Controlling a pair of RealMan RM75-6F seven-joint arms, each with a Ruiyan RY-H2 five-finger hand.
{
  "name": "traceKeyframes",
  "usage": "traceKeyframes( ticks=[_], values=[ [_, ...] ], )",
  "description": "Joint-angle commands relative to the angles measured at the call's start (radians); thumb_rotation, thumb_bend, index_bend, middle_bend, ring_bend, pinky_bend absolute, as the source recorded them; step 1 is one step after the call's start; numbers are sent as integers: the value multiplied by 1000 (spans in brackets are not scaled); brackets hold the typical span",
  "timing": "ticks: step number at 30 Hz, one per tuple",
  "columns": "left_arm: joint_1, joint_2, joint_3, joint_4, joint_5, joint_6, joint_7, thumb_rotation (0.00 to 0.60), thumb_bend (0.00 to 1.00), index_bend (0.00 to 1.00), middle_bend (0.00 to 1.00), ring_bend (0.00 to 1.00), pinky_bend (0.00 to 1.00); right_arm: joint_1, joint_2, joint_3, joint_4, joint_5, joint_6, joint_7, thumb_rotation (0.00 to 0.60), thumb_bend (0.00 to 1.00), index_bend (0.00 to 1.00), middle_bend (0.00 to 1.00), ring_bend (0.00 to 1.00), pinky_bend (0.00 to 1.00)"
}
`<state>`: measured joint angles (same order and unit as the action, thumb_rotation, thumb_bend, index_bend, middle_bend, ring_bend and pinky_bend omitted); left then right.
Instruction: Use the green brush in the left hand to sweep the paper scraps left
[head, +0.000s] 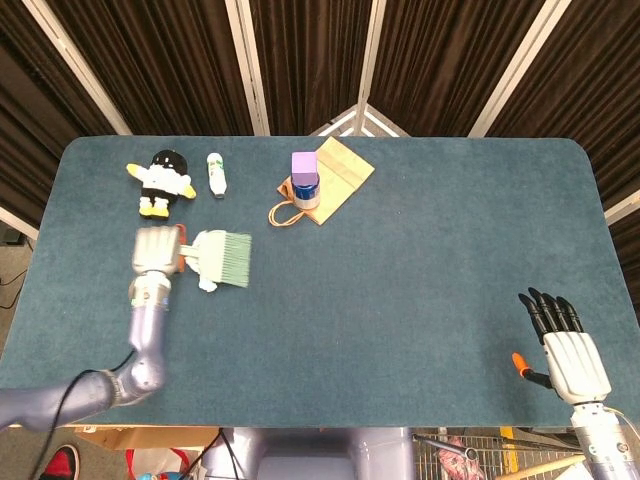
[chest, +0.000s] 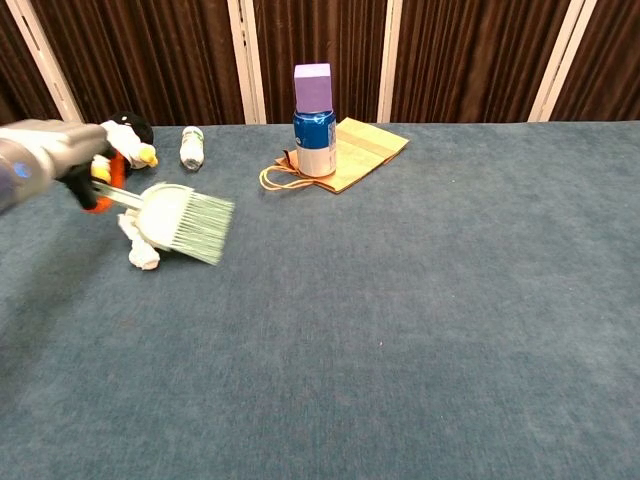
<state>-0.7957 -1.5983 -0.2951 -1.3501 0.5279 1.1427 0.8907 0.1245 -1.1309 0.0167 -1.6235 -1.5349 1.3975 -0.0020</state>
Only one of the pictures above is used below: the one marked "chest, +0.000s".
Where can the white screen frame post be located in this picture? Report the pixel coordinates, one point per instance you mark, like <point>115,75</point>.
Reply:
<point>246,60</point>
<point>42,55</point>
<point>562,60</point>
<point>390,60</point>

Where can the purple foam block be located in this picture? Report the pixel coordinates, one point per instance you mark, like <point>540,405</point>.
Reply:
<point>313,87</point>

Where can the blue felt table mat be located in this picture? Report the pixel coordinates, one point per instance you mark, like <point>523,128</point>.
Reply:
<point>375,310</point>

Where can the dark brown curtain panel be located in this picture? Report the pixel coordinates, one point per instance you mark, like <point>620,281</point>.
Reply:
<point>470,60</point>
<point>320,35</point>
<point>150,60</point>
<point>20,80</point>
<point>605,60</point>

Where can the brown paper bag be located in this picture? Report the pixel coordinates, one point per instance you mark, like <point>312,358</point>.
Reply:
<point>362,150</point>

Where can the black white penguin plush toy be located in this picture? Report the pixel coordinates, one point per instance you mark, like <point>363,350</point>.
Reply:
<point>130,137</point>

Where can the white brush with green bristles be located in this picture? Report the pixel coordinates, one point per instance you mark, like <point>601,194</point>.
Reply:
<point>170,220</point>

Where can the white paper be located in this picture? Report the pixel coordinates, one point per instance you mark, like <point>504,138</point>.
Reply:
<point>144,256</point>
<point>127,223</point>

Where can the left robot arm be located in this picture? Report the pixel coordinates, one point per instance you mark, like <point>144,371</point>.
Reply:
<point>22,160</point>

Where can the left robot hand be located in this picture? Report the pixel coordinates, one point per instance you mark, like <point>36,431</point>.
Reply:
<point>75,145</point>

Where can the small white plastic bottle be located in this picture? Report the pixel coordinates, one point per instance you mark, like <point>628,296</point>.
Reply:
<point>192,147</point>

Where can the blue and white can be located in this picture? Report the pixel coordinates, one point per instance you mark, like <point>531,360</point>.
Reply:
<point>315,145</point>

